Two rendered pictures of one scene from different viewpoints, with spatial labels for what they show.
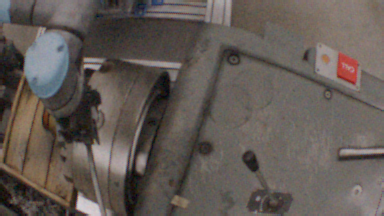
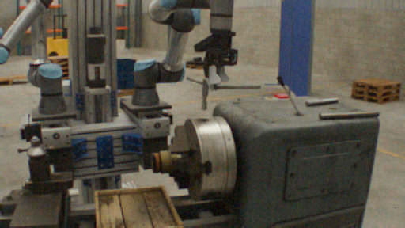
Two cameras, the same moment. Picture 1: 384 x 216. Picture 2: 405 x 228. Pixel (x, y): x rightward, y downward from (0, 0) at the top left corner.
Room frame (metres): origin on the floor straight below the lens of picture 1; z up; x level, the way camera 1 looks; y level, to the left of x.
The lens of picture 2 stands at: (-0.59, 0.96, 1.57)
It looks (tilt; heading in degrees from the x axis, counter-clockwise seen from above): 14 degrees down; 322
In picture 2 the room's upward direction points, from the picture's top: 1 degrees clockwise
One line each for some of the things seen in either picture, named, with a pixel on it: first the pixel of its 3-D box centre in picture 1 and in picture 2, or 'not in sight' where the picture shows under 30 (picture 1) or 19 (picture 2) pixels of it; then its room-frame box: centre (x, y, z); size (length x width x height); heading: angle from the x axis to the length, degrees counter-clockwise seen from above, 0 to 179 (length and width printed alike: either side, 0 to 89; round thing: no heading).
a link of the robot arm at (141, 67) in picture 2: not in sight; (146, 72); (1.11, 0.03, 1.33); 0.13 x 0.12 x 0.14; 70
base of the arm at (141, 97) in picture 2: not in sight; (145, 93); (1.11, 0.04, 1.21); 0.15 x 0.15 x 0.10
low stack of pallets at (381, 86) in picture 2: not in sight; (376, 89); (3.35, -7.53, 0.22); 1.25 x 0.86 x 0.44; 89
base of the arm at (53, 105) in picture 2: not in sight; (52, 101); (1.21, 0.52, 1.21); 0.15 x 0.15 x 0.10
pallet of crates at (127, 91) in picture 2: not in sight; (121, 76); (7.20, -2.63, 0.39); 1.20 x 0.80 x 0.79; 94
